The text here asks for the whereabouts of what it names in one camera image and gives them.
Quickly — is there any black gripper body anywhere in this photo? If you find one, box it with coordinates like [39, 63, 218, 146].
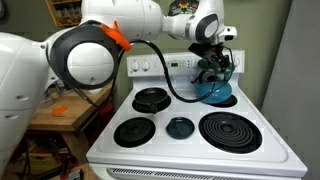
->
[188, 43, 230, 67]

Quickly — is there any blue kettle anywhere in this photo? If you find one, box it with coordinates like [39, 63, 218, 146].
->
[192, 71, 232, 104]

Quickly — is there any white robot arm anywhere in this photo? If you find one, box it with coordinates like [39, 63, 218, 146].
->
[0, 0, 237, 174]

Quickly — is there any black frying pan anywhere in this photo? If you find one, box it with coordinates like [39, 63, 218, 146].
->
[133, 87, 171, 114]

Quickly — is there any white electric stove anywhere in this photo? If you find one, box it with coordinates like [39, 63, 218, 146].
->
[87, 50, 307, 180]

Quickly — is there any front left coil burner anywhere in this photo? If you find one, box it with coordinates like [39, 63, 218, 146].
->
[114, 117, 156, 148]

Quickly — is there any wooden spice rack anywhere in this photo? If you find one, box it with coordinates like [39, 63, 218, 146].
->
[45, 0, 82, 27]

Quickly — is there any wooden table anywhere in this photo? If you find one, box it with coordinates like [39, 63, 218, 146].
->
[28, 84, 114, 164]

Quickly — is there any orange lid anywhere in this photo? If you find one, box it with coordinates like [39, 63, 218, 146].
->
[51, 106, 68, 116]

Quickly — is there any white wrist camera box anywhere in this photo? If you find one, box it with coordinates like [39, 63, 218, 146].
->
[218, 26, 237, 42]

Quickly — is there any colourful decorative wall plate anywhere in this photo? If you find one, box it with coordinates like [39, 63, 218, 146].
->
[168, 0, 199, 16]

